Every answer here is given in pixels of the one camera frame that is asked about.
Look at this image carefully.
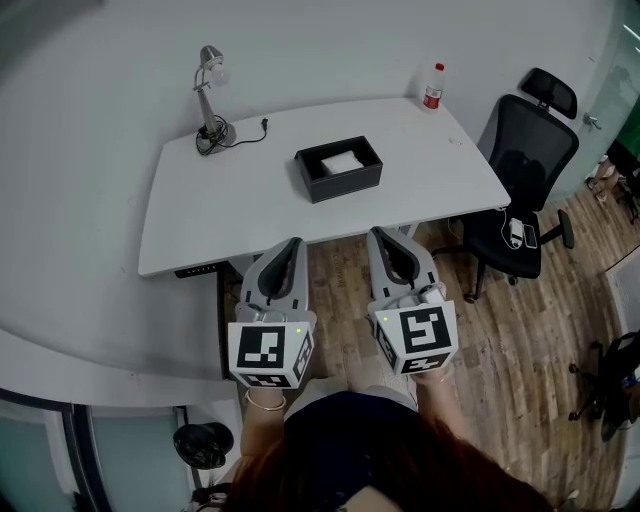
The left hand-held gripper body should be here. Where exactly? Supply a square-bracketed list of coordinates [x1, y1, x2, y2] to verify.
[227, 298, 318, 391]

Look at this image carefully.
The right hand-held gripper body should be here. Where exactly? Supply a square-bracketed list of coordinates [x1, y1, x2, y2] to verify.
[367, 282, 460, 377]

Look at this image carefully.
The black rectangular container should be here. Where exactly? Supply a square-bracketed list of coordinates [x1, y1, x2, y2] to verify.
[293, 134, 385, 205]

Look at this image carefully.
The white tissue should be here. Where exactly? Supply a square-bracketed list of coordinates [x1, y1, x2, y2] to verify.
[319, 151, 365, 177]

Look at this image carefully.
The person's right forearm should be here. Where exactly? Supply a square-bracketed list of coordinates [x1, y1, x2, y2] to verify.
[411, 366, 454, 416]

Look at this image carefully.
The person's left forearm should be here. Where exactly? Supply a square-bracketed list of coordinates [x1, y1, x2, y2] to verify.
[237, 385, 290, 474]

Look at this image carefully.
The black desk leg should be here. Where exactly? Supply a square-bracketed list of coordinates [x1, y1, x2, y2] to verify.
[216, 258, 242, 382]

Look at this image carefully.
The black desk control panel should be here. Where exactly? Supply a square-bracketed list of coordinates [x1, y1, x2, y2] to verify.
[174, 264, 222, 279]

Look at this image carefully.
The black cap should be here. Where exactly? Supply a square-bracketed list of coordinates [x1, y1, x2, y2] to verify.
[172, 421, 235, 471]

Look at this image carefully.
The person's dark shirt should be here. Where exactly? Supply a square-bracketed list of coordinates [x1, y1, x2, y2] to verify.
[279, 391, 431, 512]

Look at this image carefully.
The dark bag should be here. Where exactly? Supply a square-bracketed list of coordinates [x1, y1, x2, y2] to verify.
[191, 481, 232, 512]

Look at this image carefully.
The black mesh office chair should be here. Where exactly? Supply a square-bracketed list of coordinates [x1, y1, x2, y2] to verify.
[431, 66, 582, 304]

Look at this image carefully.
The clear bottle with red cap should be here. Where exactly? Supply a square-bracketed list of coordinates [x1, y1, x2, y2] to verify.
[422, 62, 447, 113]

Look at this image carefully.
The silver desk lamp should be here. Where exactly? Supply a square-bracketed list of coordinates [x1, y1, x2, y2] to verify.
[192, 44, 238, 150]

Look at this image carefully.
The black chair with wheeled base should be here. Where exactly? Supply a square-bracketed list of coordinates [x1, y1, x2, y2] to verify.
[568, 329, 640, 442]

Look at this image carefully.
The thin gold bracelet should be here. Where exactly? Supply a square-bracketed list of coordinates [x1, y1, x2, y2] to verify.
[243, 388, 288, 413]

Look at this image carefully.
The white charging cable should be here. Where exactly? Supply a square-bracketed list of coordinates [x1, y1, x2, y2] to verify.
[446, 203, 512, 251]

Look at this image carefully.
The black lamp power cable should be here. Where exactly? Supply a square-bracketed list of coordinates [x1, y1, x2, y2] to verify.
[195, 116, 272, 157]

